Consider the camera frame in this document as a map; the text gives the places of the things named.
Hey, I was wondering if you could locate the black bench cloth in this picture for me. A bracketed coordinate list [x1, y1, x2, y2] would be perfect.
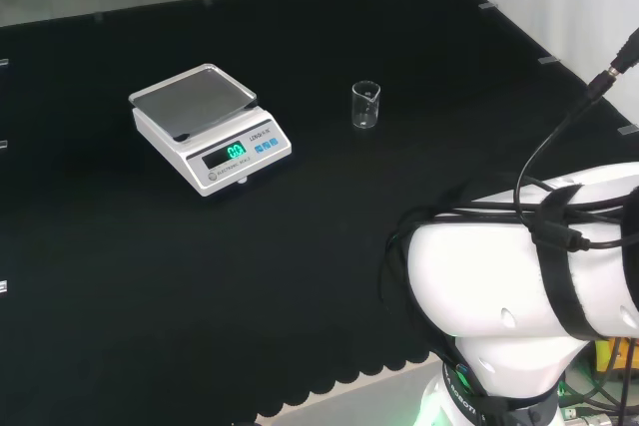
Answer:
[0, 0, 639, 426]

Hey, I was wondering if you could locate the pale board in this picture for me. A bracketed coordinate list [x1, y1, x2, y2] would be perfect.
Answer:
[252, 353, 446, 426]

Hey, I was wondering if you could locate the small clear glass beaker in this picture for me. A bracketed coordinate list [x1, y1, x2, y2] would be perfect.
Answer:
[350, 80, 382, 131]

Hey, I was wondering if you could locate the white electronic balance steel pan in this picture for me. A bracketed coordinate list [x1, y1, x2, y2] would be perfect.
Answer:
[128, 63, 294, 199]

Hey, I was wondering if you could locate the yellow stop button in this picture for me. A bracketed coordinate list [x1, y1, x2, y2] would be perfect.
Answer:
[592, 337, 639, 383]

